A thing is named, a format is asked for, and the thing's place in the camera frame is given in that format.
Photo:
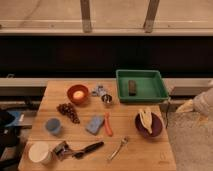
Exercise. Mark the dark red grape bunch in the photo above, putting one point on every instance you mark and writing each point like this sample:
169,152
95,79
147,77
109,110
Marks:
68,110

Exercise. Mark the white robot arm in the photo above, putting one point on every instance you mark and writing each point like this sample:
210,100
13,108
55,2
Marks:
202,103

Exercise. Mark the small metal cup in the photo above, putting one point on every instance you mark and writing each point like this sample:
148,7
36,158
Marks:
107,99

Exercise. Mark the small blue cup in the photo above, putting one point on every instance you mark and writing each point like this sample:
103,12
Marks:
53,126

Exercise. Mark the white paper cup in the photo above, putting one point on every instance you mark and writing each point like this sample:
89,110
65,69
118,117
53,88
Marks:
40,152

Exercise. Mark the dark brown block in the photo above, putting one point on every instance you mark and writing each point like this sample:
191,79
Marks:
132,87

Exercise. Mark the pale round fruit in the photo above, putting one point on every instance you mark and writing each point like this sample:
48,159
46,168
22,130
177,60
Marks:
78,95

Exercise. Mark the orange-red bowl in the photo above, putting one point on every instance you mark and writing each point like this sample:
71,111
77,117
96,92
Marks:
75,88

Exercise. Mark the blue sponge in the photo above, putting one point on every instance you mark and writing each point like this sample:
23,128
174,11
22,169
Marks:
95,124

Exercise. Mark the green plastic tray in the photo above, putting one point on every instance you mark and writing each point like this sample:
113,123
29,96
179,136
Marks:
150,87

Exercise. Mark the yellow corn cob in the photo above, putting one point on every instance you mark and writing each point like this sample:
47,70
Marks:
146,118

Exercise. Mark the silver fork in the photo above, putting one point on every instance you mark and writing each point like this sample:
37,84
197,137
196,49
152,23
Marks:
123,142

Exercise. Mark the black-handled kitchen tool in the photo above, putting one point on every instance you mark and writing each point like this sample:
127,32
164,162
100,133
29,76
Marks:
62,150

